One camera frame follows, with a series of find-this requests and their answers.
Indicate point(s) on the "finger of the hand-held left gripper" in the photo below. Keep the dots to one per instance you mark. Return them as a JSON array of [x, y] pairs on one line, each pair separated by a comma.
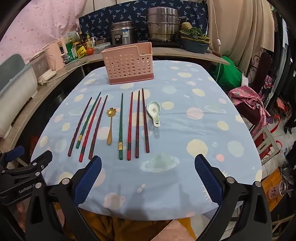
[[15, 153], [42, 158]]

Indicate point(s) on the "yellow seasoning packet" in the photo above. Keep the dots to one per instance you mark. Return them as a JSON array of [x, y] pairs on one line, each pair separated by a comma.
[[81, 51]]

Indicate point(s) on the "green leafy vegetables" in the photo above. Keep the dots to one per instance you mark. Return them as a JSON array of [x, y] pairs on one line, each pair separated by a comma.
[[195, 33]]

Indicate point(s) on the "grey counter board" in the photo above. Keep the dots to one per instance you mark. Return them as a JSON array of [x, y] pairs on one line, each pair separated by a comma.
[[166, 52]]

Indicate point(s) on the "steel steamer pot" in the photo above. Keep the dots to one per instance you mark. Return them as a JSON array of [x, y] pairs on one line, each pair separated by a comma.
[[163, 25]]

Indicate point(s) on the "pink perforated utensil basket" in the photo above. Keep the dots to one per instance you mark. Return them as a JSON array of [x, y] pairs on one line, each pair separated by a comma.
[[128, 64]]

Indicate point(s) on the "white blender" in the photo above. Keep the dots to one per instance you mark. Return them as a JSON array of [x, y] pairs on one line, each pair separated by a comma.
[[42, 67]]

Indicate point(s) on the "blue plastic basin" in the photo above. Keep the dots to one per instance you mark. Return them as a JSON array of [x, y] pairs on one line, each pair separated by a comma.
[[194, 47]]

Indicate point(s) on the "pink spotted sheet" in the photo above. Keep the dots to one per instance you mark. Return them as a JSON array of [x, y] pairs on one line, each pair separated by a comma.
[[34, 20]]

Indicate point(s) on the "beige curtain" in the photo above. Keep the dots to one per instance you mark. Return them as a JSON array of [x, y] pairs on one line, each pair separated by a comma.
[[242, 30]]

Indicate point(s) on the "dark maroon chopstick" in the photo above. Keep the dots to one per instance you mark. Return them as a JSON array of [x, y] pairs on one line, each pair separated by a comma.
[[138, 125], [145, 120]]

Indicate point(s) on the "wood grain side shelf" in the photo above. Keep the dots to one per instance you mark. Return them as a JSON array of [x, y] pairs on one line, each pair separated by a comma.
[[53, 80]]

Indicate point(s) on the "small steel pot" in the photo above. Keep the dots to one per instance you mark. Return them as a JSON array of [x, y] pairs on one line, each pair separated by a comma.
[[101, 41]]

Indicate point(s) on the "white carton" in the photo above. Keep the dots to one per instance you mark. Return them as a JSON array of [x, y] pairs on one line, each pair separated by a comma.
[[71, 36]]

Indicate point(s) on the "tan lumpy object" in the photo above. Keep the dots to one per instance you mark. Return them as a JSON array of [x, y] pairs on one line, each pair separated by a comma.
[[186, 26]]

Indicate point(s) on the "yellow liquid bottle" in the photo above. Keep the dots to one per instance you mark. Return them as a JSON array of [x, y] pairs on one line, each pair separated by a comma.
[[90, 41]]

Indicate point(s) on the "dark sauce bottle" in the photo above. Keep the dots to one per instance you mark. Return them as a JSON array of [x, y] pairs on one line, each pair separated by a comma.
[[81, 38]]

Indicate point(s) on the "white plastic tub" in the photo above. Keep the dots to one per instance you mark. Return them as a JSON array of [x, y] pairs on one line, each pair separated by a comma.
[[16, 92]]

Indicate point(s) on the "metal can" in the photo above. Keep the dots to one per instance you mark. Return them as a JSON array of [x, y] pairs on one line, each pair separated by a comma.
[[284, 187]]

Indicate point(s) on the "green chopstick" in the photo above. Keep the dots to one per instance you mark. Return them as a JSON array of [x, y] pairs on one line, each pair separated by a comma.
[[89, 120], [121, 127]]

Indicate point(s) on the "navy printed cloth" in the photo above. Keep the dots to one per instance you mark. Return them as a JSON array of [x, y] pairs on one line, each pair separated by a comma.
[[106, 14]]

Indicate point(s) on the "pink floral cloth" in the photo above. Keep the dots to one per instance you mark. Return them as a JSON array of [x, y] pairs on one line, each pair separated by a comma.
[[245, 97]]

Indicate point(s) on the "white ceramic soup spoon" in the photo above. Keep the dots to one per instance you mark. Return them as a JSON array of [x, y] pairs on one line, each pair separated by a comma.
[[153, 110]]

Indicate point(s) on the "hanging dark clothes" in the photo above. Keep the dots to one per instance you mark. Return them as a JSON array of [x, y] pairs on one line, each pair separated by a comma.
[[286, 58]]

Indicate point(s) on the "dark purple chopstick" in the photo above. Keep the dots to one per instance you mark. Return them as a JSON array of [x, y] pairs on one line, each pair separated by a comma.
[[79, 127], [99, 126]]

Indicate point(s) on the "red chopstick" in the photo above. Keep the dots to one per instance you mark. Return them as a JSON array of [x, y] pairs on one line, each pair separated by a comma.
[[90, 131], [130, 126]]

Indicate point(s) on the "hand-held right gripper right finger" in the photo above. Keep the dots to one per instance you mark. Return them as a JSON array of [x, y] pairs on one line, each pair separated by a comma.
[[208, 180]]

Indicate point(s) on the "person's mustard trousers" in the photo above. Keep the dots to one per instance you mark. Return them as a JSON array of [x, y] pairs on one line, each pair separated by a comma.
[[138, 229]]

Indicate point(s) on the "green tin can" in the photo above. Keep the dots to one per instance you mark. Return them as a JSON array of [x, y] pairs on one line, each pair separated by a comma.
[[71, 52]]

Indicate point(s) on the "glass container with lid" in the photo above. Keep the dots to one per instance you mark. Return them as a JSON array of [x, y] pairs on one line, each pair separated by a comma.
[[100, 48]]

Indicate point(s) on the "gold flower spoon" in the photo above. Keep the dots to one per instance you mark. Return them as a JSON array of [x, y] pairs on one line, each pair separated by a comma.
[[109, 135]]

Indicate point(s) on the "red stool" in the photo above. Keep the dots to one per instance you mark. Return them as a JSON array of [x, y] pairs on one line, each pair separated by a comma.
[[266, 150]]

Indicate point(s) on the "light blue dotted tablecloth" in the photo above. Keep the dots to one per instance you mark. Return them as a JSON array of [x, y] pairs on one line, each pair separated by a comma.
[[180, 139]]

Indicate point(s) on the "pink electric kettle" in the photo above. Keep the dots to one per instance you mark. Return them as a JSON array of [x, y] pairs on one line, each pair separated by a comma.
[[54, 55]]

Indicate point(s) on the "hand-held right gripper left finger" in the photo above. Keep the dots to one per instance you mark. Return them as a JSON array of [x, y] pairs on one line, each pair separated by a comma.
[[89, 179]]

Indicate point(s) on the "wooden box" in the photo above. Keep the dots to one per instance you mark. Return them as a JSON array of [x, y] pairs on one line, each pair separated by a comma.
[[272, 185]]

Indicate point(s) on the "steel rice cooker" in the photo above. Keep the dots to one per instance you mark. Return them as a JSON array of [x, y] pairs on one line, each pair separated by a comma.
[[122, 34]]

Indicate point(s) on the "green bag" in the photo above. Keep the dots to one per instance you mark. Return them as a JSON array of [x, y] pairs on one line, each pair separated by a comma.
[[226, 74]]

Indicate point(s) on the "red tomato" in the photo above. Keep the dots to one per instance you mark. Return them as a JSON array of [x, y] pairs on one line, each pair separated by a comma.
[[90, 51]]

